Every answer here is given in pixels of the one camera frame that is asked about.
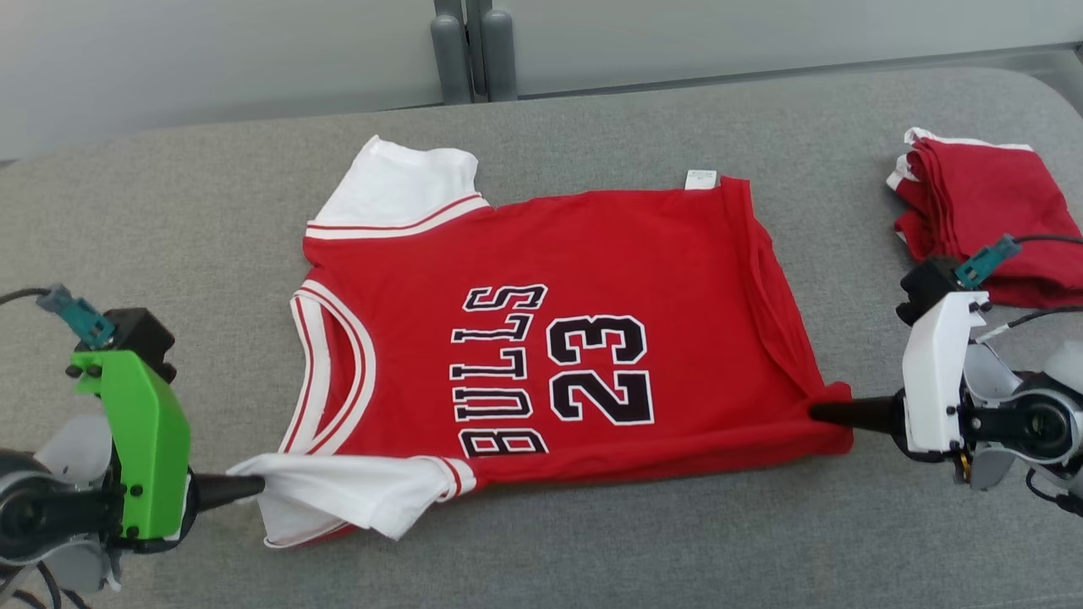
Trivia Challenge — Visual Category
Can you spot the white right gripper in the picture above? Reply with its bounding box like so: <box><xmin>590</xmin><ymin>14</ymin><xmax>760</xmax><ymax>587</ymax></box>
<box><xmin>812</xmin><ymin>292</ymin><xmax>991</xmax><ymax>454</ymax></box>

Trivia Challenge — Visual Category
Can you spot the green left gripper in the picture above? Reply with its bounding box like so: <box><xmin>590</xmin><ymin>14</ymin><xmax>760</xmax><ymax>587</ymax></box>
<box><xmin>69</xmin><ymin>349</ymin><xmax>267</xmax><ymax>542</ymax></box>

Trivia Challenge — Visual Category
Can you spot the red Bulls 23 jersey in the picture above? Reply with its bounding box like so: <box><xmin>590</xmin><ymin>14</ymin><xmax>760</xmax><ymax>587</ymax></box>
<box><xmin>228</xmin><ymin>135</ymin><xmax>854</xmax><ymax>549</ymax></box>

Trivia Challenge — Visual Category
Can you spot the folded red garment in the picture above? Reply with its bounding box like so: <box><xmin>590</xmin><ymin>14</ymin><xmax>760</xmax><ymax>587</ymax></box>
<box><xmin>887</xmin><ymin>127</ymin><xmax>1083</xmax><ymax>310</ymax></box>

